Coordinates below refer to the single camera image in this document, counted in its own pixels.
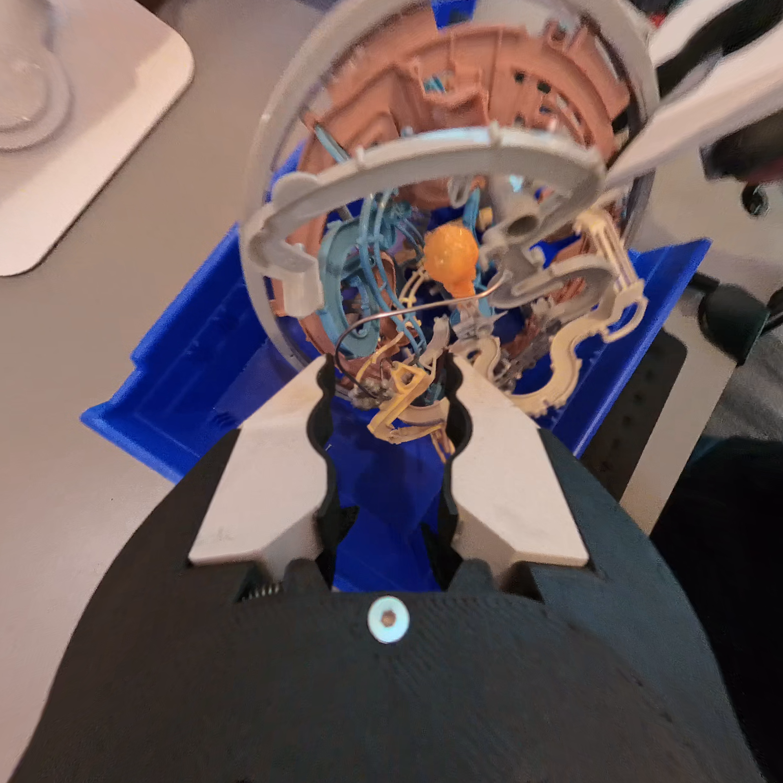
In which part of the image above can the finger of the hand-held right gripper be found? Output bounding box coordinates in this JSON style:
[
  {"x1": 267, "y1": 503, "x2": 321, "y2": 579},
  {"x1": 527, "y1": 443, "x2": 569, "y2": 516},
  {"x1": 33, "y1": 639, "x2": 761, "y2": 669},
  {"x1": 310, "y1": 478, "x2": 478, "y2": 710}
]
[
  {"x1": 604, "y1": 42, "x2": 783, "y2": 188},
  {"x1": 648, "y1": 0, "x2": 783, "y2": 94}
]

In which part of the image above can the white book stand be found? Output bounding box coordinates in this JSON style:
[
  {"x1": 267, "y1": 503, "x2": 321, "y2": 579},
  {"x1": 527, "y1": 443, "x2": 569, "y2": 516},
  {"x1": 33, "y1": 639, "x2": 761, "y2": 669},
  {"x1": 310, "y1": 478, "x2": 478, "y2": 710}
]
[{"x1": 0, "y1": 0, "x2": 197, "y2": 278}]

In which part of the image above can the grey plastic track piece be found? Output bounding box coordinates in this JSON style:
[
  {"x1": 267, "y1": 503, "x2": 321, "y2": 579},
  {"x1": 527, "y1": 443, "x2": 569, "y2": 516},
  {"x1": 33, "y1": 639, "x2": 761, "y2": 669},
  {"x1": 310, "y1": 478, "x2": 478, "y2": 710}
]
[{"x1": 240, "y1": 124, "x2": 608, "y2": 320}]

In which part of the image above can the black perforated pad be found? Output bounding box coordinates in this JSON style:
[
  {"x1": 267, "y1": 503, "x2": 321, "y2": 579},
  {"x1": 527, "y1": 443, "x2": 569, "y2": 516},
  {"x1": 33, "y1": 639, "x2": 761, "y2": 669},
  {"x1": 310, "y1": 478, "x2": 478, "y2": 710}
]
[{"x1": 580, "y1": 329, "x2": 690, "y2": 504}]

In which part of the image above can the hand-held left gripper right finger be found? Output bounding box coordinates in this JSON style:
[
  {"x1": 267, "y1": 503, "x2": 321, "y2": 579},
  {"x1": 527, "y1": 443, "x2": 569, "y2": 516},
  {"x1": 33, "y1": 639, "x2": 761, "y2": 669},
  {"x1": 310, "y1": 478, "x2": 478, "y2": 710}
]
[{"x1": 422, "y1": 354, "x2": 589, "y2": 591}]

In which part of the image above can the marble maze ball toy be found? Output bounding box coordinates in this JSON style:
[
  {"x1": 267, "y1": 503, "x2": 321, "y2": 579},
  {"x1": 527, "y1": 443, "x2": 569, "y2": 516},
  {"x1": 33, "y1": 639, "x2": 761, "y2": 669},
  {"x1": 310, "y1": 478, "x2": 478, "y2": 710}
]
[{"x1": 239, "y1": 0, "x2": 663, "y2": 456}]

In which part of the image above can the person's black sweater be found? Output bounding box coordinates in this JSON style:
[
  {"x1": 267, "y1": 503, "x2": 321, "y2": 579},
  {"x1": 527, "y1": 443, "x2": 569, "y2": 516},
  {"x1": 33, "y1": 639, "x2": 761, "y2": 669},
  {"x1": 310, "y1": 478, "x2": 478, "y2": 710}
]
[{"x1": 650, "y1": 437, "x2": 783, "y2": 783}]

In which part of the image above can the small blue plastic bin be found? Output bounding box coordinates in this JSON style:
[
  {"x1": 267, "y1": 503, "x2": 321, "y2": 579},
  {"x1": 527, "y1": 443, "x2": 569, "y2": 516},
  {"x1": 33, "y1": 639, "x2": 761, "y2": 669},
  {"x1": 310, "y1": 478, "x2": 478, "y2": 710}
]
[{"x1": 80, "y1": 223, "x2": 714, "y2": 594}]

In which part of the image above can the black stand base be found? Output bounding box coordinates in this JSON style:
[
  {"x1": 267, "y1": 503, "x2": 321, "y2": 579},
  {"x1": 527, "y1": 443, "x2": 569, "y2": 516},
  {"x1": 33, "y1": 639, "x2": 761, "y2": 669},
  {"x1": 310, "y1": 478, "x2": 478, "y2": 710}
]
[{"x1": 691, "y1": 272, "x2": 773, "y2": 363}]

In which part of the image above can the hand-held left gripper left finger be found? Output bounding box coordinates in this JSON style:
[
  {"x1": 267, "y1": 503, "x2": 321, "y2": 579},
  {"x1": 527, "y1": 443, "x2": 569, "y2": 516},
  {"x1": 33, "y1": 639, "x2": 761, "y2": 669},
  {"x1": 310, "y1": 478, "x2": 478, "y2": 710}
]
[{"x1": 188, "y1": 355, "x2": 360, "y2": 582}]

